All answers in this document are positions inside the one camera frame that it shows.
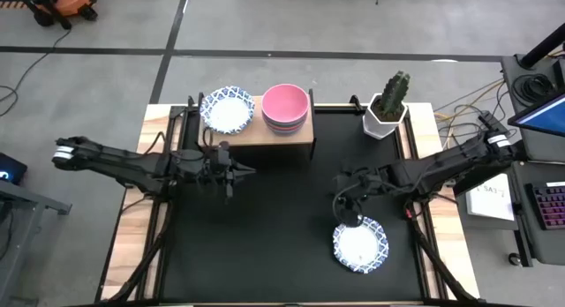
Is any green cactus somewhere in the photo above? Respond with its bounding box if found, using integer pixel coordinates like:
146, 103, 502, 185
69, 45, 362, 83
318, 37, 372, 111
380, 70, 411, 119

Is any black power strip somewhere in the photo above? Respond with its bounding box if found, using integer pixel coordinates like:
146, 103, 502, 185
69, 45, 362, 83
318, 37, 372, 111
478, 109, 502, 132

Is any orange shop vacuum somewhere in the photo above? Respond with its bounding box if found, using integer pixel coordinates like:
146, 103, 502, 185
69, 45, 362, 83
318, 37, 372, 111
19, 0, 102, 30

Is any coiled black cable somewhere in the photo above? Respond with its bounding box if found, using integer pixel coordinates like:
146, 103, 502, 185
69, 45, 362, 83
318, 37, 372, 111
513, 71, 556, 106

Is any wooden shelf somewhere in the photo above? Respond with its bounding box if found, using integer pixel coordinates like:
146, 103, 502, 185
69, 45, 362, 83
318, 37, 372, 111
197, 94, 315, 148

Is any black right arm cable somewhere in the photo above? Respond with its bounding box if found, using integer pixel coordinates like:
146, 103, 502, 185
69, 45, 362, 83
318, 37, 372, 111
330, 181, 355, 221

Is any black table mat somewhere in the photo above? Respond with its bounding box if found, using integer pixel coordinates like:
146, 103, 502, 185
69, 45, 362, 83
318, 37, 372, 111
161, 106, 425, 302

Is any green ceramic bowl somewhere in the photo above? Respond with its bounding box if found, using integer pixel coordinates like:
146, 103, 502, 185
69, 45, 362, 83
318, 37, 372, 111
263, 115, 308, 128

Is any white hexagonal plant pot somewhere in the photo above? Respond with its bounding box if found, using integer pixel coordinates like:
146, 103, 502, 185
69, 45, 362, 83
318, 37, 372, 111
362, 93, 408, 141

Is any grey metal cart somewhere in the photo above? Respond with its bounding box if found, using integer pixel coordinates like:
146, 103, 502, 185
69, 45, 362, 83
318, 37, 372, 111
0, 178, 72, 307

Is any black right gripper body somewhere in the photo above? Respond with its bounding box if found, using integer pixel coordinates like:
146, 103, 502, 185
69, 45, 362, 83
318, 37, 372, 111
333, 172, 374, 221

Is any blue patterned paper bowl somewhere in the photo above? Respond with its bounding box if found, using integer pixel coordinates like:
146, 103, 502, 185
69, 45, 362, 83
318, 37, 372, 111
199, 85, 256, 136
332, 215, 390, 274

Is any pink bowl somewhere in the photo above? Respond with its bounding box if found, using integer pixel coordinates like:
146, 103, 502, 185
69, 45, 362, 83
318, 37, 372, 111
260, 83, 310, 123

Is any computer monitor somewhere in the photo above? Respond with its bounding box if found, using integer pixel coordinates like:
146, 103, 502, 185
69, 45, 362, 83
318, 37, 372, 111
507, 91, 565, 139

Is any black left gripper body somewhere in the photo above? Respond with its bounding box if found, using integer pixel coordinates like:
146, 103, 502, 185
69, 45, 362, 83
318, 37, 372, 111
200, 141, 240, 184

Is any grey desk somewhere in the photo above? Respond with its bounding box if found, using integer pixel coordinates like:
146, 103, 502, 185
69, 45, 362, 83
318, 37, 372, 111
454, 159, 565, 267

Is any backlit keyboard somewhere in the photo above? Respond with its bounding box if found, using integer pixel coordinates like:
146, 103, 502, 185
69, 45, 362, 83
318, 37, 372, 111
531, 181, 565, 231

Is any white paper sheet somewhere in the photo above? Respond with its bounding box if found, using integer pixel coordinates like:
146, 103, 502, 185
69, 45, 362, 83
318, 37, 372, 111
465, 173, 516, 222

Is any black pole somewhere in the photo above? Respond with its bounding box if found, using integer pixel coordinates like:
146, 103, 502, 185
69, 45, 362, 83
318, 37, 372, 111
516, 23, 565, 71

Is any black device with blue light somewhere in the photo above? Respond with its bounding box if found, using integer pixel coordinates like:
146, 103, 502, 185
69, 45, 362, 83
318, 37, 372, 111
0, 151, 28, 185

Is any yellow floor cable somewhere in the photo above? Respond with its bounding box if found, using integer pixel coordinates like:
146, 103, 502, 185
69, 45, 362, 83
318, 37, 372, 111
434, 79, 505, 154

